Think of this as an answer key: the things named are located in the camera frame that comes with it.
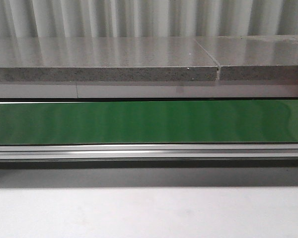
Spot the aluminium conveyor frame rail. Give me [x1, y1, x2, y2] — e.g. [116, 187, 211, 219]
[0, 143, 298, 162]

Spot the grey speckled stone countertop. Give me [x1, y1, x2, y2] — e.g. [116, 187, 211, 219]
[0, 35, 298, 82]

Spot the green conveyor belt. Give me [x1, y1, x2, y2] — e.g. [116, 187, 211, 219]
[0, 100, 298, 145]

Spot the white corrugated curtain backdrop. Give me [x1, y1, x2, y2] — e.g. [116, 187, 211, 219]
[0, 0, 298, 37]

